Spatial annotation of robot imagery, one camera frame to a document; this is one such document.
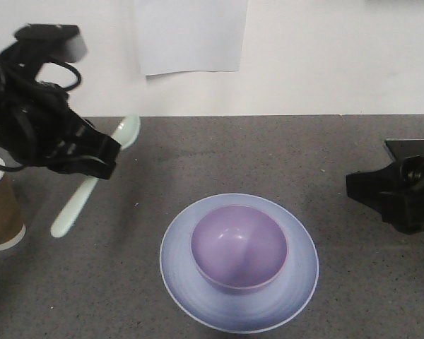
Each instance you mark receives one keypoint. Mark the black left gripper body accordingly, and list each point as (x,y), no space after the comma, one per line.
(36,122)

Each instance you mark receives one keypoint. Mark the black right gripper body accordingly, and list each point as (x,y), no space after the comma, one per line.
(420,169)

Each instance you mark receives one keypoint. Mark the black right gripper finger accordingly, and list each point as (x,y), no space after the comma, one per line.
(405,214)

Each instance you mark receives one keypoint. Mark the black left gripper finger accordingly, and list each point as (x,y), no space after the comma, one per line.
(88,166)
(87,143)

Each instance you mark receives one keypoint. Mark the pale green plastic spoon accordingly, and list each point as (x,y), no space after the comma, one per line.
(125,134)

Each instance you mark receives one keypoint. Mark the brown paper cup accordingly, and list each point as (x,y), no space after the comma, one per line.
(12,227)

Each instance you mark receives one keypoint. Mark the lilac plastic bowl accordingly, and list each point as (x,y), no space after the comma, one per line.
(238,249)

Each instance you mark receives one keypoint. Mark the blue round plate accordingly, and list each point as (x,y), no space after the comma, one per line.
(260,311)

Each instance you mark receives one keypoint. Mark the white paper sheet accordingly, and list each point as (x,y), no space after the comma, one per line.
(184,36)

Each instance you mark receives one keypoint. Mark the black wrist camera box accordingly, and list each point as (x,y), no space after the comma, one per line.
(67,43)

